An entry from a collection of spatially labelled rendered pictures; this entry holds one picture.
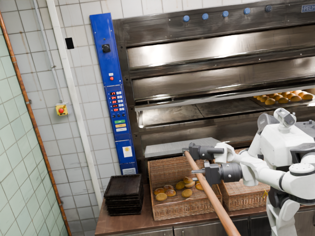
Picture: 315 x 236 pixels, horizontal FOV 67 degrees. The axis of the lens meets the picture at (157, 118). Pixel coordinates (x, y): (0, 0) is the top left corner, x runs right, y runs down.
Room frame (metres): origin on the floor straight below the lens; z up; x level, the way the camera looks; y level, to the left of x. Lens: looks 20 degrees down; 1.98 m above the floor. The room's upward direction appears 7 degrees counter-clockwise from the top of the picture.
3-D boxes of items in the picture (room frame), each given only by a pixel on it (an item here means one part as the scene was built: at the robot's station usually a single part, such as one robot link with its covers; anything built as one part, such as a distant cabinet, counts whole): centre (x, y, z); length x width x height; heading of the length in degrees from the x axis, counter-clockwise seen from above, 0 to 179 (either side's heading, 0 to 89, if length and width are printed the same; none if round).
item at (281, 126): (1.13, -0.66, 1.47); 0.10 x 0.07 x 0.09; 177
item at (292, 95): (2.45, -1.30, 1.21); 0.61 x 0.48 x 0.06; 1
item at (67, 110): (1.94, 0.78, 1.46); 0.10 x 0.07 x 0.10; 91
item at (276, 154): (1.12, -0.72, 1.27); 0.34 x 0.30 x 0.36; 177
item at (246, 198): (1.73, -0.73, 0.72); 0.56 x 0.49 x 0.28; 92
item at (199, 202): (1.73, -0.14, 0.72); 0.56 x 0.49 x 0.28; 92
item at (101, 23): (2.92, 0.34, 1.07); 1.93 x 0.16 x 2.15; 1
